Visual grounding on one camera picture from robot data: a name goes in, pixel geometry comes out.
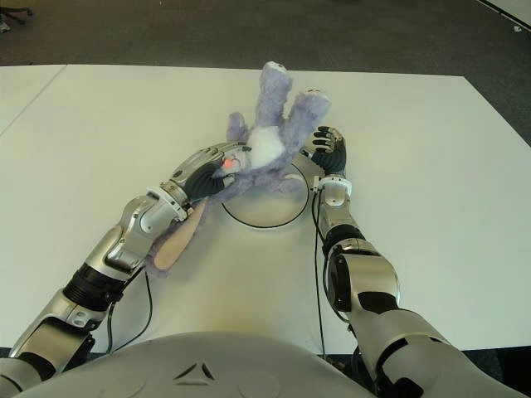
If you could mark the purple plush bunny doll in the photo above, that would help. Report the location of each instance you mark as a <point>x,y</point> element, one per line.
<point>269,116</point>

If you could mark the grey robot torso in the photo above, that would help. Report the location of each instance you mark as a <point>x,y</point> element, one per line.
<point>199,365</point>

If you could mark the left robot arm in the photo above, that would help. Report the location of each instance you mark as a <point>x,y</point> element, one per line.
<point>137,224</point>

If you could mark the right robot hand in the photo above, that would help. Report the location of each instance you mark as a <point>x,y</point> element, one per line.
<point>332,155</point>

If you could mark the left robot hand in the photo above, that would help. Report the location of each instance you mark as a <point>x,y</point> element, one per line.
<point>203,178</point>

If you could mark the black office chair base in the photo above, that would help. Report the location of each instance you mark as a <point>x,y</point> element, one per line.
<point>14,10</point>

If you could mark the white furniture edge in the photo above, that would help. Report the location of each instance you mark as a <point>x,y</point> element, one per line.
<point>510,6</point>

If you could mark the white shoe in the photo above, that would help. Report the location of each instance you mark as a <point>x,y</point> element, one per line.
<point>3,27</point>

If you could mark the white plate black rim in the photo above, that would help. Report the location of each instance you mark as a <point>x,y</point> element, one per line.
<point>261,209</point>

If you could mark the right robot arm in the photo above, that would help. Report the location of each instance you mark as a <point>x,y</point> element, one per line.
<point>361,273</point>

